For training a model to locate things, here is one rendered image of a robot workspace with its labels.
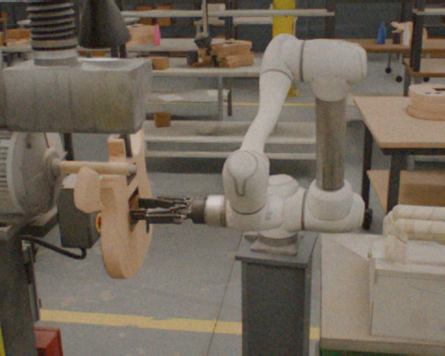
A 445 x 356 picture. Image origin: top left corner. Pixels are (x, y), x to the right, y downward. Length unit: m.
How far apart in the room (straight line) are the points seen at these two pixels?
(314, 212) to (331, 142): 0.30
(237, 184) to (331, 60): 0.60
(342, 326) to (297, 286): 0.86
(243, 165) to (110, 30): 0.46
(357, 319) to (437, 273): 0.24
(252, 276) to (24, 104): 1.23
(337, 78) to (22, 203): 0.99
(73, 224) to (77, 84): 0.64
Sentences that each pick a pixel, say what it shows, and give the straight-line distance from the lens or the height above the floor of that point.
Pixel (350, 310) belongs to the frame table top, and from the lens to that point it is 1.57.
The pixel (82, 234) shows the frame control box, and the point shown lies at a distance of 1.92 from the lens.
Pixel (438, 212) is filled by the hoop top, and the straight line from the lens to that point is 1.45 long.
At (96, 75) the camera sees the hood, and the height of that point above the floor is 1.52.
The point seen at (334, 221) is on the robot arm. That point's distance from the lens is 2.25.
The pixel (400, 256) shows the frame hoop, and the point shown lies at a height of 1.13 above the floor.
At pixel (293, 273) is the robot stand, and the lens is 2.32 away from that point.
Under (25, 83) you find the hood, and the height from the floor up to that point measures 1.50.
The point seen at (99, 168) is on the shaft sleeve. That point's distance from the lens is 1.59.
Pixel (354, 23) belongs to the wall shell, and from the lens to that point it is 12.49.
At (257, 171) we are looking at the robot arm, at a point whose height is 1.27.
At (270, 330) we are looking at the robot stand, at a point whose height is 0.39.
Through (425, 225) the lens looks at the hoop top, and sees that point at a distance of 1.37.
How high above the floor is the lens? 1.75
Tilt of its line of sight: 19 degrees down
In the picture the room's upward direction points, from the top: 1 degrees counter-clockwise
